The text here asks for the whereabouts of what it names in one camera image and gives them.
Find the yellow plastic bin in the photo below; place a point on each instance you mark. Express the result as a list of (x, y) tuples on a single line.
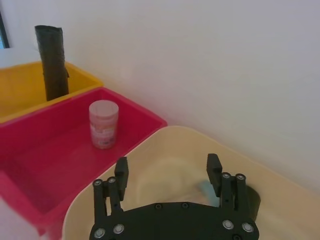
[(22, 90)]

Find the light blue item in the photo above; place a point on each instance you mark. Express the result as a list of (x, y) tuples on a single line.
[(207, 188)]

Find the dark window frame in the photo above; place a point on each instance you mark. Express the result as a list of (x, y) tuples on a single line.
[(3, 27)]

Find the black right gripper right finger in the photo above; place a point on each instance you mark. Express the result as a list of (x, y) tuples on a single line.
[(214, 172)]

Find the cream plastic bin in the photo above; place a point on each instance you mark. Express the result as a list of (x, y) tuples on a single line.
[(162, 160)]

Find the pink can with white lid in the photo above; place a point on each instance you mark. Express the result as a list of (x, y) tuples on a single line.
[(103, 125)]

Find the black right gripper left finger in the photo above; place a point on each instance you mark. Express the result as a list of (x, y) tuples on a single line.
[(121, 172)]

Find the black rolled mat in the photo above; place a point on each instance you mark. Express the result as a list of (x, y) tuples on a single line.
[(53, 62)]

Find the red plastic bin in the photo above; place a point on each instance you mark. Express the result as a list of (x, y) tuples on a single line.
[(55, 162)]

